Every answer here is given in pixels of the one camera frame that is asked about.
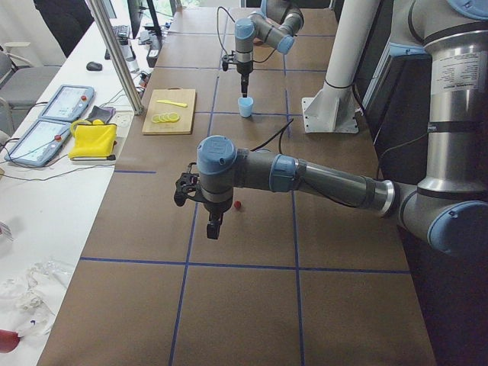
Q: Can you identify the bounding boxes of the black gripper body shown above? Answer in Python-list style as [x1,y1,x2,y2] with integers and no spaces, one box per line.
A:
[202,190,233,222]
[236,61,253,75]

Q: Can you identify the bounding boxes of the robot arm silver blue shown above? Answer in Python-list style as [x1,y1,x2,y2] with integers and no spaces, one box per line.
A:
[227,1,304,98]
[191,1,487,256]

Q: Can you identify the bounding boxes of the light blue plastic cup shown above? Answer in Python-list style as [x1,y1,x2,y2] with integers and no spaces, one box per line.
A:
[237,97,254,118]

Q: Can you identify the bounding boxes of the yellow plastic knife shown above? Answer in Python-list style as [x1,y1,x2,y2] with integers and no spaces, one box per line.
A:
[156,99,188,108]

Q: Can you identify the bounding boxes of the wooden cutting board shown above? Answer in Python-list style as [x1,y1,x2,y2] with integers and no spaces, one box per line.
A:
[142,88,197,135]

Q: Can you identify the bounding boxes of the white pillar with base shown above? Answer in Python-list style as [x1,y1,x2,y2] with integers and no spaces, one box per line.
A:
[302,0,380,133]

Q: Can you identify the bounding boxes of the lemon slice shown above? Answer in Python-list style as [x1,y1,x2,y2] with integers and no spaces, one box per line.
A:
[152,114,162,124]

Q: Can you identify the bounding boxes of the clear water bottle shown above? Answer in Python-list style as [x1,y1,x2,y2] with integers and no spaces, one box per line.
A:
[119,37,140,73]

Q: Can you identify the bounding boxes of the yellow cloth bag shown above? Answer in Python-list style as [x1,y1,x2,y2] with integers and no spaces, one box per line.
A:
[68,119,117,161]

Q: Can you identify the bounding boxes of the black computer mouse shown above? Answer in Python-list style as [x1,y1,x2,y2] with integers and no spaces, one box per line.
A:
[85,62,103,72]

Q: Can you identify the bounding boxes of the upper teach pendant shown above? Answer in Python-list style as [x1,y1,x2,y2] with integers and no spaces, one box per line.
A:
[40,85,95,122]

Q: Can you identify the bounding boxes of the teach pendant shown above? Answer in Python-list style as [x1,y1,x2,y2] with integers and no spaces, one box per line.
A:
[5,118,71,168]
[40,85,95,122]

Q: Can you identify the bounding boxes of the person in black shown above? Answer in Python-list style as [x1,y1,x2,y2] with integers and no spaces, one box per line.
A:
[34,0,94,57]

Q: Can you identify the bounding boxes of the lower teach pendant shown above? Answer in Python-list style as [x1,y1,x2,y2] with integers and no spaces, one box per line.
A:
[5,118,71,168]

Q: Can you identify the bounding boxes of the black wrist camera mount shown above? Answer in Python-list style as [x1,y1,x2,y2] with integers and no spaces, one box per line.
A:
[221,53,238,72]

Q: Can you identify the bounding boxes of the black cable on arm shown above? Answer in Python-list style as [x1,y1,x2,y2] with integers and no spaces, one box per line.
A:
[247,117,294,153]
[216,5,237,58]

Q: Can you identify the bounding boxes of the aluminium frame post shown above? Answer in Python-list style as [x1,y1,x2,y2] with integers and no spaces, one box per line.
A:
[87,0,144,115]

